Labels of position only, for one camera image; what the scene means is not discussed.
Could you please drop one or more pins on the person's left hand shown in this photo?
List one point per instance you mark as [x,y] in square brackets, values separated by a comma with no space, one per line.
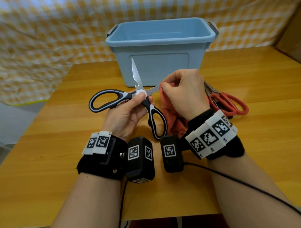
[120,119]

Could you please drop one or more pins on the person's right hand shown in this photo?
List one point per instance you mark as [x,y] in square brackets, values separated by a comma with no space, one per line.
[188,94]

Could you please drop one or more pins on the person's left thumb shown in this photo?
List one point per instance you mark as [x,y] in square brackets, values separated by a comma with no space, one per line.
[138,97]

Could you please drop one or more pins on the person's right thumb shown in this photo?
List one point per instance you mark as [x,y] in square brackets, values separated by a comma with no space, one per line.
[167,92]

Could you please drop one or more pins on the orange-red cloth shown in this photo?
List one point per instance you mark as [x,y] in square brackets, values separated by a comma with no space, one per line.
[170,115]

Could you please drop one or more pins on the black and white kitchen scissors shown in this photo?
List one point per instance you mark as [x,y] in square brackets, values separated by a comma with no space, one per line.
[103,99]

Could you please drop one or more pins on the person's left forearm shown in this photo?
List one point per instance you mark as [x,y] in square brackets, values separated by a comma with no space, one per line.
[89,202]

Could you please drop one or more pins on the person's right forearm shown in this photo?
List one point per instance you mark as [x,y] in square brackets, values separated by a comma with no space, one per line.
[244,195]

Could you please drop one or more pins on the light blue plastic storage box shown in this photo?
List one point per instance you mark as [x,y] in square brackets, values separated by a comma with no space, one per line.
[162,61]

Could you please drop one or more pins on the yellow checked cloth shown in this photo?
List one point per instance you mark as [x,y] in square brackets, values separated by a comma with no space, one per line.
[47,47]

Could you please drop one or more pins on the brown cardboard box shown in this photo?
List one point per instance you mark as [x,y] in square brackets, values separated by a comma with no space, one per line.
[290,37]

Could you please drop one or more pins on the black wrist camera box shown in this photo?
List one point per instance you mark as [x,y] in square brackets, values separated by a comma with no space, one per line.
[140,159]
[171,152]

